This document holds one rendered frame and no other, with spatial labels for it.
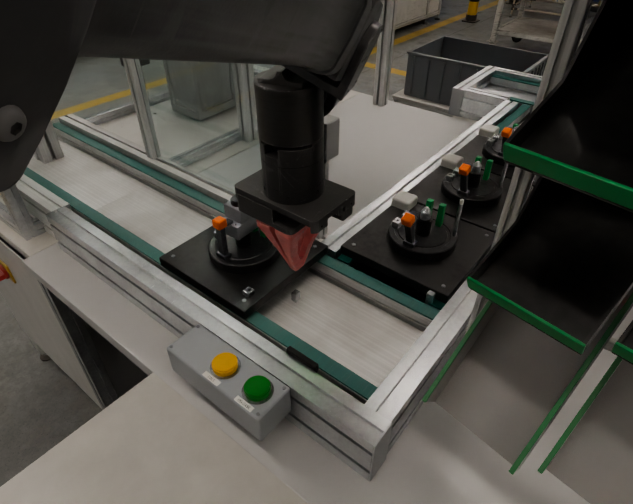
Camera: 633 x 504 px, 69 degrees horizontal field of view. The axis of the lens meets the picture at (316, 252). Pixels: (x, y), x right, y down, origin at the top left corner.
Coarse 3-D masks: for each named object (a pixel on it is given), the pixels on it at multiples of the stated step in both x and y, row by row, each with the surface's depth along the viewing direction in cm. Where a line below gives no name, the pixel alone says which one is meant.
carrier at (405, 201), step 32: (384, 224) 101; (416, 224) 94; (448, 224) 97; (352, 256) 94; (384, 256) 92; (416, 256) 90; (448, 256) 92; (480, 256) 92; (416, 288) 87; (448, 288) 85
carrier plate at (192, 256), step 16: (192, 240) 96; (208, 240) 96; (176, 256) 92; (192, 256) 92; (208, 256) 92; (320, 256) 94; (176, 272) 90; (192, 272) 88; (208, 272) 88; (224, 272) 88; (256, 272) 88; (272, 272) 88; (288, 272) 88; (208, 288) 85; (224, 288) 85; (240, 288) 85; (256, 288) 85; (272, 288) 85; (224, 304) 84; (240, 304) 82; (256, 304) 82
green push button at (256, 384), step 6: (252, 378) 69; (258, 378) 69; (264, 378) 69; (246, 384) 68; (252, 384) 68; (258, 384) 68; (264, 384) 68; (270, 384) 69; (246, 390) 68; (252, 390) 68; (258, 390) 68; (264, 390) 68; (270, 390) 68; (246, 396) 67; (252, 396) 67; (258, 396) 67; (264, 396) 67
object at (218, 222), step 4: (220, 216) 84; (212, 220) 83; (216, 220) 83; (220, 220) 83; (224, 220) 83; (228, 220) 86; (232, 220) 86; (216, 224) 83; (220, 224) 83; (224, 224) 84; (228, 224) 85; (216, 228) 84; (220, 228) 83; (224, 228) 85; (216, 232) 85; (220, 232) 84; (224, 232) 85; (220, 236) 85; (224, 236) 86; (220, 240) 86; (224, 240) 86; (220, 244) 86; (224, 244) 86; (220, 248) 87; (224, 248) 87; (220, 252) 88; (224, 252) 87
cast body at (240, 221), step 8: (232, 200) 85; (224, 208) 86; (232, 208) 85; (232, 216) 86; (240, 216) 85; (248, 216) 86; (232, 224) 86; (240, 224) 86; (248, 224) 87; (256, 224) 89; (232, 232) 87; (240, 232) 86; (248, 232) 88
